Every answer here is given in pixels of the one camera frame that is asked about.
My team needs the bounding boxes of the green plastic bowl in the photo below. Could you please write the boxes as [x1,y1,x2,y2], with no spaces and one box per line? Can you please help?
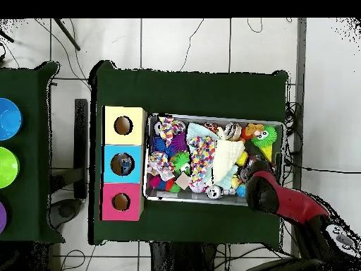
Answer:
[0,146,20,190]

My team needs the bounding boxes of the grey round base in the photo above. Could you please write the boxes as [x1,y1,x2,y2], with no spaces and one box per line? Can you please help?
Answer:
[49,197,84,229]

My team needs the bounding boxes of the brown plush bear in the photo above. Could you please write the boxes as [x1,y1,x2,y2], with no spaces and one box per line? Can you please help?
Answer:
[243,123,266,141]

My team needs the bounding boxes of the colourful patterned cloth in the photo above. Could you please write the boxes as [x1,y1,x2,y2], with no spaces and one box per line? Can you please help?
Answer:
[155,116,186,147]
[189,135,219,193]
[146,151,175,181]

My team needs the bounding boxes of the black cable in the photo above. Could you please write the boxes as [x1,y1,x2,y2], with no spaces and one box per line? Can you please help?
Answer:
[246,18,264,34]
[284,163,361,175]
[180,18,205,71]

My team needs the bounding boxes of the blue plastic bowl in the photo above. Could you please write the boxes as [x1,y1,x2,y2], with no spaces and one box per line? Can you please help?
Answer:
[0,97,23,142]

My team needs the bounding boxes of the black rod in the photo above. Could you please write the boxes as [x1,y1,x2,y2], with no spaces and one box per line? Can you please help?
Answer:
[53,18,81,52]

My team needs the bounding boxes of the yellow ball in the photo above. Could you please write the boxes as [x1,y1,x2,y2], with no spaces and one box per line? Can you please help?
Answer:
[235,151,249,167]

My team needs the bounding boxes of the blue spiky ball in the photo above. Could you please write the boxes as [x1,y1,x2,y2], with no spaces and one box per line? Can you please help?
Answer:
[152,136,170,156]

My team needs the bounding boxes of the wooden three-hole box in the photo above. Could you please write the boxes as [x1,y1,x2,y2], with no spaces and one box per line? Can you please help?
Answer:
[100,105,147,222]

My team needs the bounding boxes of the purple spiky ball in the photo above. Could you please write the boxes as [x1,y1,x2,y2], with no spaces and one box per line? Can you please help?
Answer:
[171,133,190,153]

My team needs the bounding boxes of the dark green table cloth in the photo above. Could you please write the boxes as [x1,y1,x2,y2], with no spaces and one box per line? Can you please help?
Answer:
[0,61,66,243]
[88,59,290,246]

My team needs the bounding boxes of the crushed silver drink can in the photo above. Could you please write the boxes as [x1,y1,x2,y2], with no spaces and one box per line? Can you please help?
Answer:
[224,122,243,142]

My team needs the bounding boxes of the cream yellow cloth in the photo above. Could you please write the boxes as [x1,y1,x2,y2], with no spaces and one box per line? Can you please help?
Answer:
[212,138,247,185]

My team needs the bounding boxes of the green fluffy toy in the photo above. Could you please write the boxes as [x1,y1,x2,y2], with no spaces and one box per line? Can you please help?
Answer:
[251,125,279,150]

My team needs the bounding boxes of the black flat bar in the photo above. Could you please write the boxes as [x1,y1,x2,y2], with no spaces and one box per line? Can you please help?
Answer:
[74,98,90,200]

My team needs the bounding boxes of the mint green cloth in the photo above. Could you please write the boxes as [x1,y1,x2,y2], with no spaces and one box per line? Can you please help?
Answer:
[185,121,238,190]

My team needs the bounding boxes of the red black drink can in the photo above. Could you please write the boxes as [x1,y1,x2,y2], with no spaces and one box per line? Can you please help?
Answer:
[204,183,224,201]

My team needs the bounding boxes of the green spiky ball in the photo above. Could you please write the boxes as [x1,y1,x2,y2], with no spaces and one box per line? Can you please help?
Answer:
[171,150,192,174]

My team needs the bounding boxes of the purple plastic bowl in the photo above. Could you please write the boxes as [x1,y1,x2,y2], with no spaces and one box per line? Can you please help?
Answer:
[0,200,8,236]

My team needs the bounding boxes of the shallow clear mesh bin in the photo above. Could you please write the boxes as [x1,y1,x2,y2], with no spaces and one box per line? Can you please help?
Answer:
[143,112,285,209]

